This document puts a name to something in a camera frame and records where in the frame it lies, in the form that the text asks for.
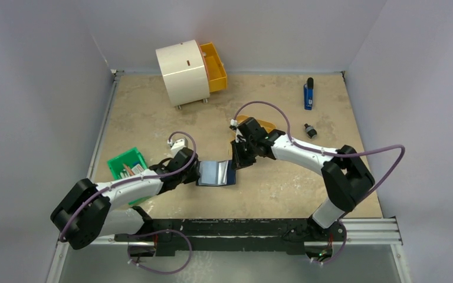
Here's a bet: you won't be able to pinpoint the orange oval tray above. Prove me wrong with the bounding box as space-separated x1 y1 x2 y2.
237 114 277 133

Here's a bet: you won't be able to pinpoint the blue leather card holder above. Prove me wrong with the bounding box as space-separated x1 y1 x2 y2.
196 160 237 187

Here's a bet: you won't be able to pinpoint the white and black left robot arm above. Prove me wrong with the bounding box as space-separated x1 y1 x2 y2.
50 147 199 250

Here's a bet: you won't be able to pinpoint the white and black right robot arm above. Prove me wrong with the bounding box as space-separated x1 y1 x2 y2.
230 117 375 240

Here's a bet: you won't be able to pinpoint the cards in green bin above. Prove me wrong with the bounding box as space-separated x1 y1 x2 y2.
119 162 147 179

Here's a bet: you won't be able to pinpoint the green plastic bin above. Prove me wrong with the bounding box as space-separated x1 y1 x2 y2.
106 146 151 206

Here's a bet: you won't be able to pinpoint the small black round knob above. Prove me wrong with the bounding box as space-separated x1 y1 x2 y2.
304 124 317 139

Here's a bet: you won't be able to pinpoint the yellow open drawer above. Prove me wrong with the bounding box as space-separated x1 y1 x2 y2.
199 42 228 93

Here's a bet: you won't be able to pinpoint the blue and black stapler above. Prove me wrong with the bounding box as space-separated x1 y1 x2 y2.
303 77 314 110

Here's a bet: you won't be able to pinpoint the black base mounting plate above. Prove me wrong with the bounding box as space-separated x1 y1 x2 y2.
114 218 346 256

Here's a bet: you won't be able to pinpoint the white cylindrical drawer cabinet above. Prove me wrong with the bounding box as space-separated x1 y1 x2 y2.
156 40 210 109

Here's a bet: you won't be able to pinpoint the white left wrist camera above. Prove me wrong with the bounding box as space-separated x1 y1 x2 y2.
168 138 188 157

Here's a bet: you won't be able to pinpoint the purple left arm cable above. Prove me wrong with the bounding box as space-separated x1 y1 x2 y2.
58 130 198 275

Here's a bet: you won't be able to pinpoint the aluminium frame rail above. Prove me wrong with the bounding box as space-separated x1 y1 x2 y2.
91 74 401 245

